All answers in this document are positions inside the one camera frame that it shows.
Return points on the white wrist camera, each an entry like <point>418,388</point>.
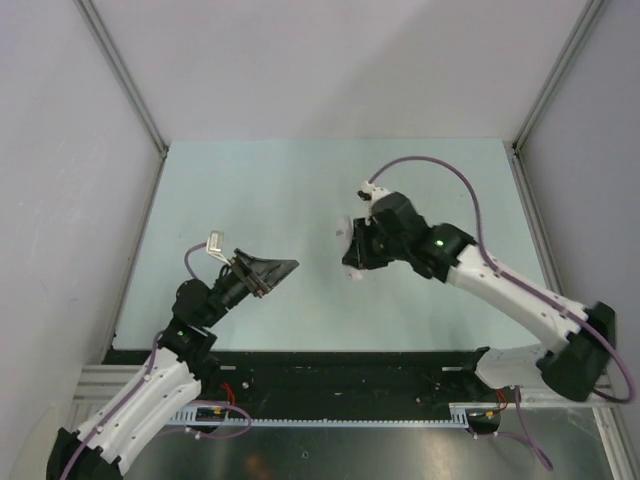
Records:
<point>370,193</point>
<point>214,246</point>

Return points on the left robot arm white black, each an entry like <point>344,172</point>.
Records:
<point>180,367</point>

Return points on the left aluminium frame post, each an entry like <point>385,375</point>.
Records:
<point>116,63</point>

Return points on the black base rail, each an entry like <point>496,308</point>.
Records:
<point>354,385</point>

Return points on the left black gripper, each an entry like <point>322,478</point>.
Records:
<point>248,268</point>

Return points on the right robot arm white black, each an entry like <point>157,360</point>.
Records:
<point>573,341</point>

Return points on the aluminium frame post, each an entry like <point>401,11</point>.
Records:
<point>572,48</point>
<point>116,63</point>

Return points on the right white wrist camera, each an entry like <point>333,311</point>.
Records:
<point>370,193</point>

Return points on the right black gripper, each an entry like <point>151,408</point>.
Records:
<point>356,255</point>

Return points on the grey slotted cable duct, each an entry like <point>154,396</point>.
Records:
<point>207,416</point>

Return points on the right aluminium frame post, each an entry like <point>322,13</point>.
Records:
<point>572,48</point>

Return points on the white remote control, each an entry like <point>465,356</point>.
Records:
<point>344,235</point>

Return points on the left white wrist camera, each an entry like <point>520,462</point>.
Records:
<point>214,246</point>

